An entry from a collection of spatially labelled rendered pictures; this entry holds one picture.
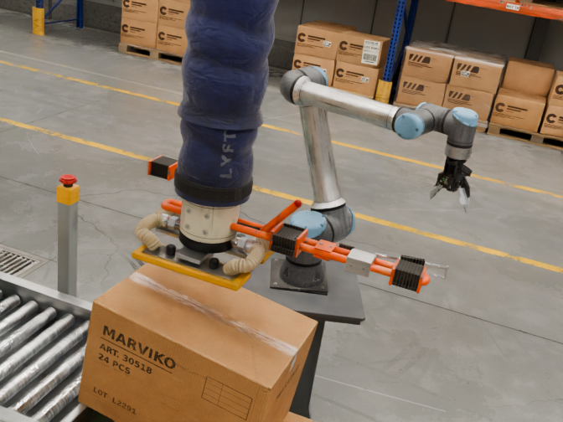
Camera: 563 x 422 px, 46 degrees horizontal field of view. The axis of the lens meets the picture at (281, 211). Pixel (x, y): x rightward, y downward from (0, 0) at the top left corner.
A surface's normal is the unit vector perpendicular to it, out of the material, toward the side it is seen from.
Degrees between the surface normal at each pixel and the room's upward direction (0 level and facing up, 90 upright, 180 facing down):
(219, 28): 73
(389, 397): 0
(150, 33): 90
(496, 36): 90
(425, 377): 0
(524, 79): 90
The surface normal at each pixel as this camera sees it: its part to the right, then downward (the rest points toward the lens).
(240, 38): 0.38, 0.13
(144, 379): -0.37, 0.32
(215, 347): 0.25, -0.87
